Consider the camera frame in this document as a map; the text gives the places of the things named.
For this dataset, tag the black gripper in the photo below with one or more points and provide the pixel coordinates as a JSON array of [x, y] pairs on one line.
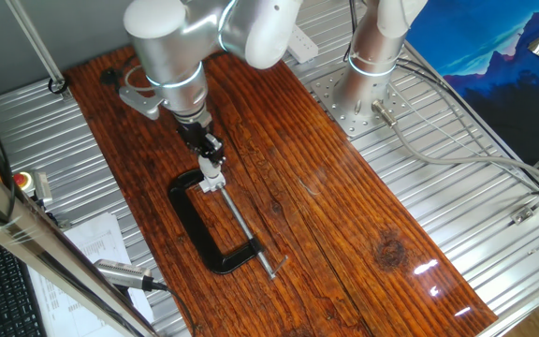
[[194, 136]]

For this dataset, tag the white LED light bulb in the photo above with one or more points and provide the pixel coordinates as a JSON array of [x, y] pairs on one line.
[[210, 168]]

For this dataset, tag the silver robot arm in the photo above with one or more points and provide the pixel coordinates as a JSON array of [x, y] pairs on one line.
[[176, 51]]

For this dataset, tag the white lamp socket adapter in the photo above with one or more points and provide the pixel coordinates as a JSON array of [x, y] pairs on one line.
[[213, 184]]

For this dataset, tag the black C-clamp with steel screw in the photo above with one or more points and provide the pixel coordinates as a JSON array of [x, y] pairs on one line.
[[194, 224]]

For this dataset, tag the brown wooden board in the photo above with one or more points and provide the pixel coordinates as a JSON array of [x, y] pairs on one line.
[[325, 187]]

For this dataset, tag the white power strip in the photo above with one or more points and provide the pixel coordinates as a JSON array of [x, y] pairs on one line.
[[303, 47]]

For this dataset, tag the printed paper sheet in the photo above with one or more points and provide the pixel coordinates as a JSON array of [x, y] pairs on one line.
[[96, 238]]

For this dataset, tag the red emergency stop button box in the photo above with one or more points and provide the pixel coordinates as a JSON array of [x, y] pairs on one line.
[[22, 180]]

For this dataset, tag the thin aluminium pole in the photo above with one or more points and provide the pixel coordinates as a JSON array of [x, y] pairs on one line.
[[35, 44]]

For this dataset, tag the black keyboard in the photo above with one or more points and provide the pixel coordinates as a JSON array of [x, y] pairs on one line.
[[3, 290]]

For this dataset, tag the blue mountain picture mat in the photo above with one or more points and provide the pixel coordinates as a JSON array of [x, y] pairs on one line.
[[475, 42]]

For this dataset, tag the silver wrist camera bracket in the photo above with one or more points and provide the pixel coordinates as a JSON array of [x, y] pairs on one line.
[[141, 102]]

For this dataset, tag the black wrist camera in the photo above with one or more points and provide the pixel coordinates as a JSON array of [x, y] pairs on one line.
[[109, 77]]

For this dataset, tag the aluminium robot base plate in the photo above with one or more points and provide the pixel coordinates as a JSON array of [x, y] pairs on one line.
[[325, 93]]

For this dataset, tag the silver camera on stand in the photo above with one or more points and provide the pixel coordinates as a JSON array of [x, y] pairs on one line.
[[120, 273]]

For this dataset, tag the long aluminium frame bar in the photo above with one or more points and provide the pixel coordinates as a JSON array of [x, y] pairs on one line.
[[40, 238]]

